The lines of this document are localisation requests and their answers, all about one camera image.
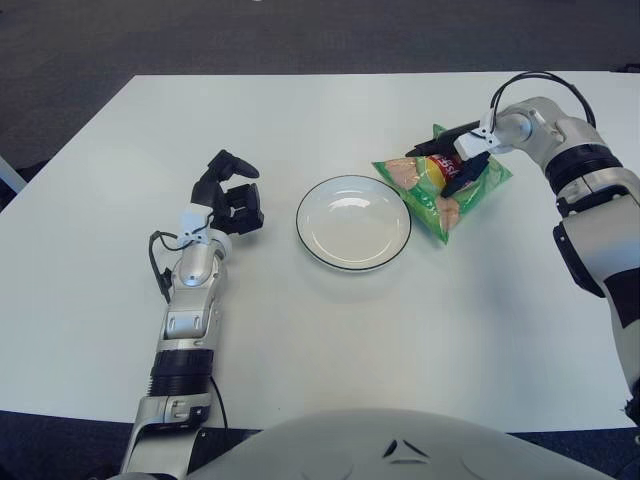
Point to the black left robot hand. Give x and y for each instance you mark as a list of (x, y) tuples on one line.
[(242, 210)]

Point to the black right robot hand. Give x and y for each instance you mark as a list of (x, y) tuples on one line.
[(445, 140)]

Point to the green potato chip bag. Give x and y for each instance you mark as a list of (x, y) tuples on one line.
[(425, 192)]

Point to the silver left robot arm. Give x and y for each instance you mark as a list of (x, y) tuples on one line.
[(192, 285)]

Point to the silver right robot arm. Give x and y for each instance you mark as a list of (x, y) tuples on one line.
[(600, 200)]

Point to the white plate with black rim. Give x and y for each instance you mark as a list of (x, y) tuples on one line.
[(352, 225)]

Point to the white table leg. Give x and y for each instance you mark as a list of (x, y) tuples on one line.
[(11, 175)]

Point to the grey robot torso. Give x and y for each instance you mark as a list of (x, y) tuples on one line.
[(390, 450)]

